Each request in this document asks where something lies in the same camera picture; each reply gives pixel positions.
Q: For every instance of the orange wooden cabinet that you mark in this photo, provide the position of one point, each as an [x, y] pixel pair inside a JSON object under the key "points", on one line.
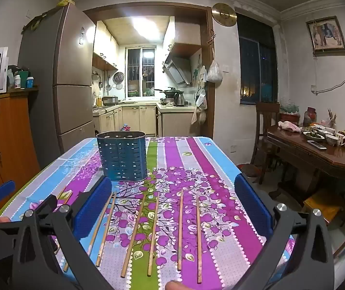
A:
{"points": [[6, 133]]}

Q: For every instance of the kitchen window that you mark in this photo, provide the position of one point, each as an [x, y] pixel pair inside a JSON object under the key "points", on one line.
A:
{"points": [[140, 72]]}

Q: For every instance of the bowl of greens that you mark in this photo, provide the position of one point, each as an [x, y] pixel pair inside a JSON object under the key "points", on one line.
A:
{"points": [[314, 136]]}

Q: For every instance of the colourful floor package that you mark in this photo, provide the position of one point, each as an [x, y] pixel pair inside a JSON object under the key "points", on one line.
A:
{"points": [[126, 127]]}

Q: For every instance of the hanging cloth bags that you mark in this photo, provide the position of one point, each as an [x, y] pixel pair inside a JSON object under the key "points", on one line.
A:
{"points": [[201, 102]]}

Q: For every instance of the mobile phone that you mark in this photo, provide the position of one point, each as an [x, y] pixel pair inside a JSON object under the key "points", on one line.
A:
{"points": [[317, 145]]}

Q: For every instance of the cream wall cabinet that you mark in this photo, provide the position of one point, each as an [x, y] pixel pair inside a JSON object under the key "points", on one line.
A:
{"points": [[104, 48], [186, 33]]}

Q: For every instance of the green plastic cup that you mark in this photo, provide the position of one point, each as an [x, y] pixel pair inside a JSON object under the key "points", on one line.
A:
{"points": [[23, 76]]}

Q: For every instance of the grey refrigerator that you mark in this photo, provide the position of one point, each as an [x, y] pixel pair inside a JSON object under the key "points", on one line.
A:
{"points": [[69, 66]]}

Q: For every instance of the black wok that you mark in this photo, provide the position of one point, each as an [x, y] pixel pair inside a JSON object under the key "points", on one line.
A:
{"points": [[168, 92]]}

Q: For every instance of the round gold wall clock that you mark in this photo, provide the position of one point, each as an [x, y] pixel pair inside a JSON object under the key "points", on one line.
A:
{"points": [[224, 14]]}

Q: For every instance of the row of wooden chopsticks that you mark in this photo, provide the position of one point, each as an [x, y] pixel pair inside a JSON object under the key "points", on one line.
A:
{"points": [[180, 232]]}

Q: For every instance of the steel cooking pot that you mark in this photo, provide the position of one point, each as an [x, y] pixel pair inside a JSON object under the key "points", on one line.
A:
{"points": [[110, 100]]}

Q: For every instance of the dark wooden chair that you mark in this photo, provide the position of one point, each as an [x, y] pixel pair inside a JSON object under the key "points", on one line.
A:
{"points": [[266, 117]]}

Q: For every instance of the dark barred window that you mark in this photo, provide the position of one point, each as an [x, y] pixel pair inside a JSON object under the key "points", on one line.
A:
{"points": [[255, 60]]}

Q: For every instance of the steel electric kettle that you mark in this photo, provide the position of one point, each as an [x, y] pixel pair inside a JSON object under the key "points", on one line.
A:
{"points": [[179, 99]]}

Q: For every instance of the yellow bag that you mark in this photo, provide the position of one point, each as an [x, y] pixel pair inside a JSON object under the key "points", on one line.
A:
{"points": [[63, 3]]}

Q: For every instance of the round hanging strainer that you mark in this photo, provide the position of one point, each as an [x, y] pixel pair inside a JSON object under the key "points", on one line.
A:
{"points": [[118, 78]]}

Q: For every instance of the dark wooden dining table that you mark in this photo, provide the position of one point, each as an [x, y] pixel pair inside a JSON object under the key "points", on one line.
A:
{"points": [[296, 154]]}

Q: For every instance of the white bowl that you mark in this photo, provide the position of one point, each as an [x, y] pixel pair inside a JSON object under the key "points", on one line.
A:
{"points": [[330, 140]]}

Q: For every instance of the floral striped tablecloth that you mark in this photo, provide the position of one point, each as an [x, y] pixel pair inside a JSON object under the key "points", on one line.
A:
{"points": [[208, 187]]}

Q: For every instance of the brown wooden door frame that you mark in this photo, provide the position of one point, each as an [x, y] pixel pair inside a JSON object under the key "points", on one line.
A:
{"points": [[210, 66]]}

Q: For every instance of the cup of sticks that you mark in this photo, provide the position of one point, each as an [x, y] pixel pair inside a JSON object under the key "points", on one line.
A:
{"points": [[332, 120]]}

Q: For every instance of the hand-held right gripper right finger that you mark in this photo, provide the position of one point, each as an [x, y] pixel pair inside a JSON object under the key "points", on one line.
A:
{"points": [[252, 205]]}

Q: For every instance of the blue perforated utensil holder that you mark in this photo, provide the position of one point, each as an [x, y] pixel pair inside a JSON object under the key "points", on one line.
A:
{"points": [[121, 157]]}

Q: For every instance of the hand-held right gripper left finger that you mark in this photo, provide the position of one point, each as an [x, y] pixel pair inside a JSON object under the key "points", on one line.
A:
{"points": [[94, 208]]}

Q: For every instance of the wooden stool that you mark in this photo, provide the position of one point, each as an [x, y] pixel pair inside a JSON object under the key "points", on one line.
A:
{"points": [[323, 205]]}

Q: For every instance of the patterned mug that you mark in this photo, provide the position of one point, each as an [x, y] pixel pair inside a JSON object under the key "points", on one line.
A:
{"points": [[341, 140]]}

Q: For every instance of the pink cloth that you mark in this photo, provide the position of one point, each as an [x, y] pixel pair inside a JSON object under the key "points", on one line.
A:
{"points": [[289, 127]]}

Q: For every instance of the steel range hood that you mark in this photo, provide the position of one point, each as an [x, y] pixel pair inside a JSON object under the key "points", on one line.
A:
{"points": [[178, 71]]}

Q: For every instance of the glass jar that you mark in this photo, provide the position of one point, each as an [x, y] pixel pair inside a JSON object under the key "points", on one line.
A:
{"points": [[310, 117]]}

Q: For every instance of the potted plant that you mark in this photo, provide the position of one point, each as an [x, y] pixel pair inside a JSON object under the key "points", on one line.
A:
{"points": [[289, 111]]}

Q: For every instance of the red basin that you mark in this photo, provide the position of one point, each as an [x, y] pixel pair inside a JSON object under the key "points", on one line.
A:
{"points": [[249, 170]]}

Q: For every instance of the person's right hand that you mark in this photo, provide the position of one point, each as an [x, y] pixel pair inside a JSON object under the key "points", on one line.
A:
{"points": [[176, 285]]}

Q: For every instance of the hanging white plastic bag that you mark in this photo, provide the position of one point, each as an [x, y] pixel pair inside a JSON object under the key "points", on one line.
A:
{"points": [[214, 72]]}

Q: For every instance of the white medicine bottle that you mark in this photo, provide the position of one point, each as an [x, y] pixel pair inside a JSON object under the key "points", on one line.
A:
{"points": [[17, 82]]}

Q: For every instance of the yellow oil bottle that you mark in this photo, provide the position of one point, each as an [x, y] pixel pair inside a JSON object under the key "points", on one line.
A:
{"points": [[99, 101]]}

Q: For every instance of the cream base cabinet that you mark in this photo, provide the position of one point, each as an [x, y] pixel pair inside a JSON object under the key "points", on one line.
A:
{"points": [[136, 119], [177, 123]]}

